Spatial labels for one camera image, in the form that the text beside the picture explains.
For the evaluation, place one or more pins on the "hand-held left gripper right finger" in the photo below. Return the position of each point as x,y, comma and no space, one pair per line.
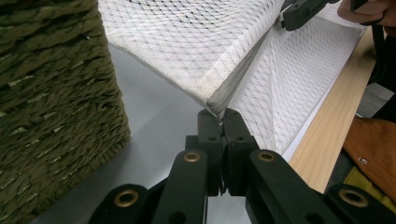
236,155

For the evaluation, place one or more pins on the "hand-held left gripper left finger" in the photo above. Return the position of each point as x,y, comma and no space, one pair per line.
213,149

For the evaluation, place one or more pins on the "white mesh laundry bag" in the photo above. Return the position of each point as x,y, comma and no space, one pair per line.
193,46

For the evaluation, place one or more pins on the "green woven basket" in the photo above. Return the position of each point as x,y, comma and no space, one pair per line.
56,109

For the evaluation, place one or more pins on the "brown wooden chair seat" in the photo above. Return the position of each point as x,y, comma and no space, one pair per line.
373,146

